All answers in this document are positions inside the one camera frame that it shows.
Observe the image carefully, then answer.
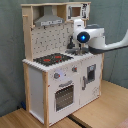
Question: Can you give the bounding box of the grey range hood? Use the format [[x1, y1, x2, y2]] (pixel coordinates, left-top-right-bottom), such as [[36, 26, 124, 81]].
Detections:
[[35, 6, 64, 27]]

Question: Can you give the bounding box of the toy microwave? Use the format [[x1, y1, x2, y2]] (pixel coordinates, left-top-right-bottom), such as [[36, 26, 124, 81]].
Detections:
[[66, 3, 90, 21]]

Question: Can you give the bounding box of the stove knob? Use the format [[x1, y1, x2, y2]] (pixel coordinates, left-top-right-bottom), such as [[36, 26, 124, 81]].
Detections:
[[54, 73, 60, 79], [72, 66, 77, 72]]

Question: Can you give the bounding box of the black toy stovetop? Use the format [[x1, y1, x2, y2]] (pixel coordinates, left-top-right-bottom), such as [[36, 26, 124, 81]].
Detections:
[[34, 53, 71, 66]]

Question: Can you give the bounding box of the black toy faucet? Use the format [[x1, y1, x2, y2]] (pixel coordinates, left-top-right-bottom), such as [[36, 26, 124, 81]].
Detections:
[[67, 36, 75, 49]]

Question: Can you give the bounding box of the grey toy sink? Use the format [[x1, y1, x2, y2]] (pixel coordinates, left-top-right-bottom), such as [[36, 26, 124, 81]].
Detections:
[[65, 47, 92, 56]]

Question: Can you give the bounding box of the wooden toy kitchen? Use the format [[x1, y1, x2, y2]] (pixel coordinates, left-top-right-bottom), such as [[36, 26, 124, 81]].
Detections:
[[22, 2, 103, 128]]

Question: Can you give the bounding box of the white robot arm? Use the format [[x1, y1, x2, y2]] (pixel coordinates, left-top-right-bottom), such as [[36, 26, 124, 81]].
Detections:
[[73, 19, 128, 54]]

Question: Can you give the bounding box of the toy oven door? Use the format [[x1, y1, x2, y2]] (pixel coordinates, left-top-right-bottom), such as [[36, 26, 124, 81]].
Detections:
[[55, 85, 74, 111]]

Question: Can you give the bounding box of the right stove knob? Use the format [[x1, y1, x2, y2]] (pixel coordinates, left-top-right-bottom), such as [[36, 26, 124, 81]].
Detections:
[[72, 66, 77, 72]]

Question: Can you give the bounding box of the left stove knob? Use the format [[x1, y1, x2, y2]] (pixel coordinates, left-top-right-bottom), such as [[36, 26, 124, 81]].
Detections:
[[54, 73, 60, 79]]

